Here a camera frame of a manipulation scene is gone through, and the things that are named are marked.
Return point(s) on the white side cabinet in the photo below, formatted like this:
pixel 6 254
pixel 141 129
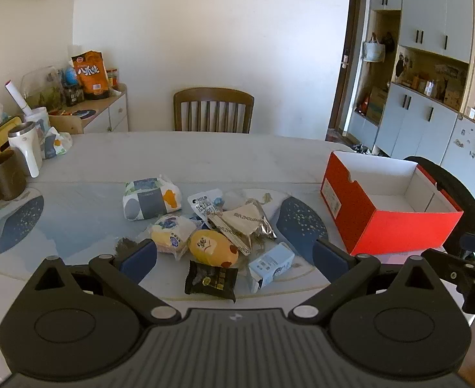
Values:
pixel 114 115

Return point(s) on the red cardboard box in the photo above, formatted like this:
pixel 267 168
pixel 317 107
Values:
pixel 350 214

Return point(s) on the brown door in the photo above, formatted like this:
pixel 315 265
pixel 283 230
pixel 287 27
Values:
pixel 342 89

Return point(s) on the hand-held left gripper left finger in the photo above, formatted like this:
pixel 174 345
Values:
pixel 138 258

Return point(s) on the brown wooden chair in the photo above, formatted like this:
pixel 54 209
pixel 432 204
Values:
pixel 213 97

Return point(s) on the black round chair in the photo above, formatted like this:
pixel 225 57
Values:
pixel 462 194

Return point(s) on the yellow bread packet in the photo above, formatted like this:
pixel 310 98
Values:
pixel 168 231

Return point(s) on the white sausage packet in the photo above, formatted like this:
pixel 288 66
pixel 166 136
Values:
pixel 203 206

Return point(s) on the dark round pad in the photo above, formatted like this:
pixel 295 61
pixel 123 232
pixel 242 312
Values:
pixel 83 113

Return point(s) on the white electric kettle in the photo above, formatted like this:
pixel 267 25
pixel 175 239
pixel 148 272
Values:
pixel 25 147

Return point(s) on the beige foil snack packet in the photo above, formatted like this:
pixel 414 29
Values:
pixel 241 221

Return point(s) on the white tote bag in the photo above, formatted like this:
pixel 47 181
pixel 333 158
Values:
pixel 373 50

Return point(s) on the brown mug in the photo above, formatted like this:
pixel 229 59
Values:
pixel 9 176

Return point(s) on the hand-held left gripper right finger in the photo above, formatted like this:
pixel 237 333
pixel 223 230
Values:
pixel 329 260

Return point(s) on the opened patterned tissue pack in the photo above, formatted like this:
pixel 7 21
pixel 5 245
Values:
pixel 57 143

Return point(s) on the egg-shaped soft toy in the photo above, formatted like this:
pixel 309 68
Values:
pixel 213 248

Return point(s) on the white lint roller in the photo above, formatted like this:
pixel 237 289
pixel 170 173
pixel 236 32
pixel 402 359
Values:
pixel 17 97

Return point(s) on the glass terrarium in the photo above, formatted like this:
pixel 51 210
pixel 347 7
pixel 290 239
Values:
pixel 43 89

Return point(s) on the black snack packet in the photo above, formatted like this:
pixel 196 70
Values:
pixel 211 281

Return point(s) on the brown cardboard box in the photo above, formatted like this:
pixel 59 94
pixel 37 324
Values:
pixel 65 124

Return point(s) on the white marble desktop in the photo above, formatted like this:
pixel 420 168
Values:
pixel 221 155

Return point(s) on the blue printed table mat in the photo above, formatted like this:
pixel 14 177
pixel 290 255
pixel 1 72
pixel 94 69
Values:
pixel 79 210

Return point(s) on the blue snack packet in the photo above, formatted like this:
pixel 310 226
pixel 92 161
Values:
pixel 272 262

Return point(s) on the white wall cabinet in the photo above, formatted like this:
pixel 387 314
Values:
pixel 427 12

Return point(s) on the patterned paper canister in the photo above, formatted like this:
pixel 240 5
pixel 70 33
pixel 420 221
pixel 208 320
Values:
pixel 39 123

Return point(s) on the yellow tray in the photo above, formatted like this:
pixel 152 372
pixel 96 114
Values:
pixel 3 131

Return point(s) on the orange snack bag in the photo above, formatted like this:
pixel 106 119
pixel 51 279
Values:
pixel 91 74

